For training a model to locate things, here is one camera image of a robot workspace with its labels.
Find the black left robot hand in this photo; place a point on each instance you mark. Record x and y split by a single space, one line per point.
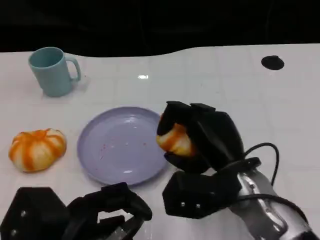
110 202

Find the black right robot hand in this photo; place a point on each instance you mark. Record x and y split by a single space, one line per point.
215 137

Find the oblong orange white bread roll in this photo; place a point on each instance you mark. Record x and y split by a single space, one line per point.
176 140

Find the lilac plate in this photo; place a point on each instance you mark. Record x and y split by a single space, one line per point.
120 147

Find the round orange white bread roll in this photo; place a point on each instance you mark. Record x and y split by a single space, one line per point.
37 150

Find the black round table grommet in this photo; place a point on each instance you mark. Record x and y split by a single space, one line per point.
272 62

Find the black backdrop cloth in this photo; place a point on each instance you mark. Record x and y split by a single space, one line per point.
150 22

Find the pale green mug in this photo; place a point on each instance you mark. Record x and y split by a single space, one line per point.
51 75

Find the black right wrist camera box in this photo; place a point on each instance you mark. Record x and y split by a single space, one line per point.
195 195

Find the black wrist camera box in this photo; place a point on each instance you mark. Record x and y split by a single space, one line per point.
30 212
195 195

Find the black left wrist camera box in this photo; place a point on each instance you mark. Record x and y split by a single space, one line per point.
30 212

